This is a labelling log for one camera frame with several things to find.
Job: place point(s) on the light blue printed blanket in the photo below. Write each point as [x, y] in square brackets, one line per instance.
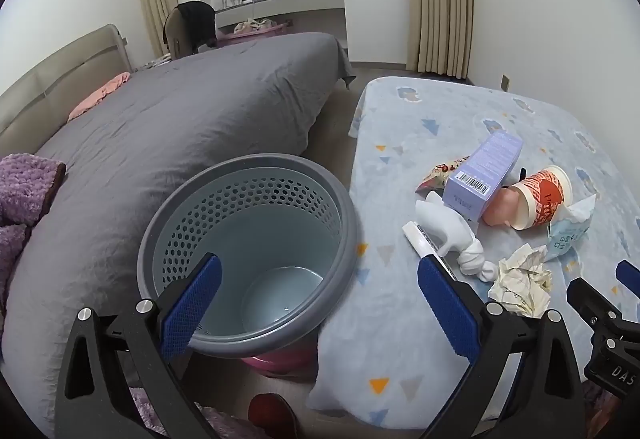
[450, 129]

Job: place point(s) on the white crumpled tissue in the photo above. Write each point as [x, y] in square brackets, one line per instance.
[580, 209]

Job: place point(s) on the crumpled paper ball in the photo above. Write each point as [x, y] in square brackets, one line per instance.
[517, 279]

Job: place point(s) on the white twisted tissue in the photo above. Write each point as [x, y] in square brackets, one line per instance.
[445, 224]

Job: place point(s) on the pink low table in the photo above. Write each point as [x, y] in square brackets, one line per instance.
[255, 35]

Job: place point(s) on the beige bed headboard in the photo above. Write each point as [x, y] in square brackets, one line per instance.
[60, 69]

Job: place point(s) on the red white snack packet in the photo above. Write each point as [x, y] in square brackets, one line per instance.
[436, 175]

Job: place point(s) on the tan chair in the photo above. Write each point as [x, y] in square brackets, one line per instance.
[175, 34]

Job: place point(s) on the pile of clothes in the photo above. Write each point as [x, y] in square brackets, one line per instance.
[250, 25]

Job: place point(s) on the purple fluffy blanket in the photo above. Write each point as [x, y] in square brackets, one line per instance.
[22, 189]

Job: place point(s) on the pink plastic basin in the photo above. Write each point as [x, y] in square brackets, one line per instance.
[280, 360]

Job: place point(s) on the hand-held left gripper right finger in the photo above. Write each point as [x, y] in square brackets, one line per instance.
[447, 304]

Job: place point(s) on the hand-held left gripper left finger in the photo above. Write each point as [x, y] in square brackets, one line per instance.
[192, 304]

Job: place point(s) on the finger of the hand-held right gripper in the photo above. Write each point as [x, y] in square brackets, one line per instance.
[592, 301]
[630, 276]

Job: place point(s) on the white green printed carton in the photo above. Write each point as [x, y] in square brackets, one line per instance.
[565, 241]

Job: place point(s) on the grey perforated wastebasket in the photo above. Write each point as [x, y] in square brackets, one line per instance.
[280, 239]

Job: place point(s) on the red slipper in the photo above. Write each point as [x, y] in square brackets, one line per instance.
[272, 416]

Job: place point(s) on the bed with grey cover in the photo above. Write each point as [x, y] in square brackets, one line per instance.
[175, 134]

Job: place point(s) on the red white paper cup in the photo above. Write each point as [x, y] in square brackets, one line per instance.
[544, 196]

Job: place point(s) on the white tube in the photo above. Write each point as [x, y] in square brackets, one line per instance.
[419, 234]

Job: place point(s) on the purple cardboard box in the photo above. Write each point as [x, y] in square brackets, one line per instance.
[480, 174]

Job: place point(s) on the pink cloth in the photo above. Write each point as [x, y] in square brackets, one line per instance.
[102, 94]

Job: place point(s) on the black garment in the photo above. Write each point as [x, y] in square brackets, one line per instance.
[200, 21]

